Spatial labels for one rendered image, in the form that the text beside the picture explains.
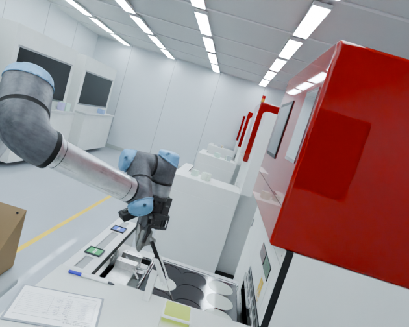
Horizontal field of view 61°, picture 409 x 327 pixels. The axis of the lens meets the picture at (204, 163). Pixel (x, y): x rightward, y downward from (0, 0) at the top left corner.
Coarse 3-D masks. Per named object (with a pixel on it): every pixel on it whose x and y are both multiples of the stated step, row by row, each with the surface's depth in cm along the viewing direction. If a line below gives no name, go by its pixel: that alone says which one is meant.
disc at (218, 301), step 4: (208, 296) 126; (212, 296) 127; (216, 296) 128; (220, 296) 129; (208, 300) 123; (212, 300) 124; (216, 300) 125; (220, 300) 126; (224, 300) 127; (228, 300) 127; (212, 304) 122; (216, 304) 122; (220, 304) 123; (224, 304) 124; (228, 304) 125; (220, 308) 120; (224, 308) 121; (228, 308) 122
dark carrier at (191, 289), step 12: (168, 264) 142; (168, 276) 132; (180, 276) 135; (192, 276) 138; (204, 276) 141; (144, 288) 118; (156, 288) 121; (180, 288) 126; (192, 288) 129; (204, 288) 131; (180, 300) 118; (192, 300) 120; (204, 300) 122; (228, 312) 119
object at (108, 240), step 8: (112, 224) 149; (120, 224) 153; (128, 224) 156; (104, 232) 139; (112, 232) 142; (128, 232) 146; (96, 240) 130; (104, 240) 133; (112, 240) 134; (120, 240) 136; (104, 248) 125; (112, 248) 127; (72, 256) 113; (80, 256) 114; (88, 256) 116; (104, 256) 119; (64, 264) 107; (72, 264) 108; (80, 264) 110; (88, 264) 111; (96, 264) 112; (88, 272) 106
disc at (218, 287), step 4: (208, 284) 135; (212, 284) 136; (216, 284) 137; (220, 284) 138; (224, 284) 139; (212, 288) 133; (216, 288) 134; (220, 288) 135; (224, 288) 136; (228, 288) 137; (216, 292) 131; (220, 292) 132; (224, 292) 133; (228, 292) 134; (232, 292) 135
